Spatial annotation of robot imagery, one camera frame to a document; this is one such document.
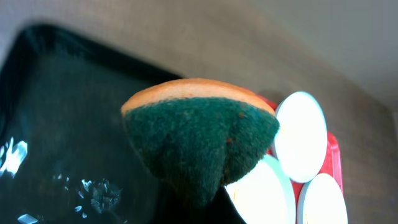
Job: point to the orange green scrub sponge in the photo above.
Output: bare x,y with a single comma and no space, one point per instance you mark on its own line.
198,135

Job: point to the black water tray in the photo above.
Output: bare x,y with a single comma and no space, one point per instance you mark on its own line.
65,157

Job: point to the light blue plate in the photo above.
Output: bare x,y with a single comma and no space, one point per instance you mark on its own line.
300,143
321,201
264,195

